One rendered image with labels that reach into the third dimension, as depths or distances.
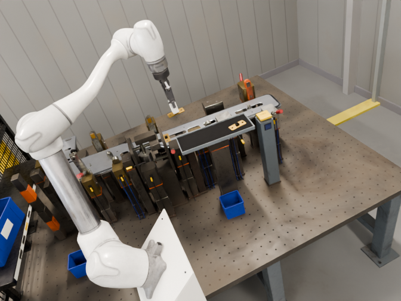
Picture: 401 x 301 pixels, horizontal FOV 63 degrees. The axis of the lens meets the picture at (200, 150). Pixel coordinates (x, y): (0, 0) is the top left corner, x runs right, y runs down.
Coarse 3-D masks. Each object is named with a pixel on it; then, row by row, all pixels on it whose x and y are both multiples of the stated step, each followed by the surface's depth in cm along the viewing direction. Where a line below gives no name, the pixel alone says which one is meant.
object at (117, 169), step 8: (120, 160) 174; (112, 168) 170; (120, 168) 169; (120, 176) 170; (128, 176) 175; (120, 184) 174; (128, 184) 175; (128, 192) 180; (136, 192) 185; (136, 200) 182; (136, 208) 187; (144, 208) 192; (144, 216) 189
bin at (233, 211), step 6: (234, 192) 177; (222, 198) 177; (228, 198) 178; (234, 198) 180; (240, 198) 173; (222, 204) 171; (228, 204) 181; (234, 204) 181; (240, 204) 170; (228, 210) 170; (234, 210) 171; (240, 210) 173; (228, 216) 173; (234, 216) 174
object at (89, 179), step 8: (88, 176) 173; (88, 184) 172; (96, 184) 175; (88, 192) 175; (96, 192) 176; (96, 200) 180; (104, 200) 182; (104, 208) 185; (112, 208) 191; (104, 216) 188; (112, 216) 190; (112, 224) 190
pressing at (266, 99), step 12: (264, 96) 203; (228, 108) 202; (240, 108) 199; (276, 108) 191; (204, 120) 198; (168, 132) 197; (168, 144) 188; (96, 156) 195; (120, 156) 189; (72, 168) 191; (96, 168) 186; (108, 168) 182
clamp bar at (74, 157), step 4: (72, 152) 165; (72, 156) 163; (76, 156) 164; (72, 160) 164; (76, 160) 165; (80, 160) 166; (76, 164) 167; (80, 164) 168; (84, 164) 170; (80, 168) 170; (84, 168) 171; (88, 172) 173
